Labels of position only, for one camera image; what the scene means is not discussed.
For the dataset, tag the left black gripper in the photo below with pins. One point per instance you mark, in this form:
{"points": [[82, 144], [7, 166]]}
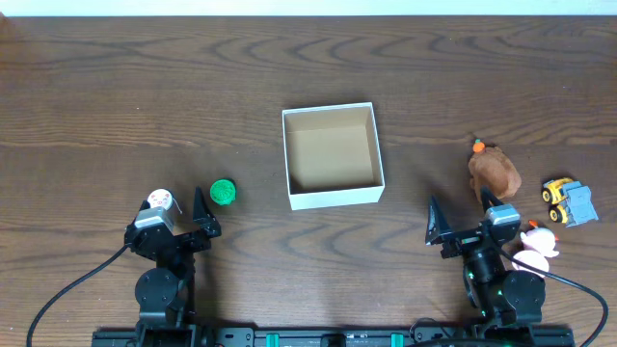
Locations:
{"points": [[178, 239]]}

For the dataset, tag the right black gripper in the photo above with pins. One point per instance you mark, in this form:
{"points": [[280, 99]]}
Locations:
{"points": [[464, 239]]}

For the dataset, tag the wooden pellet drum toy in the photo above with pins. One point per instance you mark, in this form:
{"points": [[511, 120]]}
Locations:
{"points": [[163, 198]]}

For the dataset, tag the green round ridged toy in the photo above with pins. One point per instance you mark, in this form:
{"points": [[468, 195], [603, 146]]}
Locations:
{"points": [[223, 192]]}

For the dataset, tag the brown plush toy with carrot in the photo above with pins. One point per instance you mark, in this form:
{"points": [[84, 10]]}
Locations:
{"points": [[490, 167]]}

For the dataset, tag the pink plush pig toy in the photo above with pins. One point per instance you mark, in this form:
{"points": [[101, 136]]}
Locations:
{"points": [[539, 245]]}

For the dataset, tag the yellow grey toy truck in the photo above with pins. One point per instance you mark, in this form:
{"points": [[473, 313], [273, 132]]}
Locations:
{"points": [[570, 202]]}

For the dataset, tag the white cardboard box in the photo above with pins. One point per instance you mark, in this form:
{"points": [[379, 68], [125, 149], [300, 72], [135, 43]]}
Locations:
{"points": [[332, 156]]}

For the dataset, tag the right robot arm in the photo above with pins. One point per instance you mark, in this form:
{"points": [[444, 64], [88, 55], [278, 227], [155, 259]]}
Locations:
{"points": [[506, 298]]}

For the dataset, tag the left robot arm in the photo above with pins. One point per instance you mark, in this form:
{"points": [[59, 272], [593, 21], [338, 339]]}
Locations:
{"points": [[165, 293]]}

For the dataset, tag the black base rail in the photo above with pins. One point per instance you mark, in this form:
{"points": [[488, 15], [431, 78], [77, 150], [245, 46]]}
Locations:
{"points": [[421, 334]]}

